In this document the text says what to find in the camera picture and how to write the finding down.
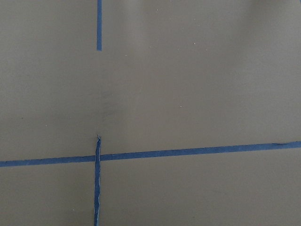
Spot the short blue tape strip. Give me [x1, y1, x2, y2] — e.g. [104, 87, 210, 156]
[96, 0, 102, 51]

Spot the brown paper table cover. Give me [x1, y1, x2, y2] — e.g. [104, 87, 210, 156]
[0, 0, 301, 226]

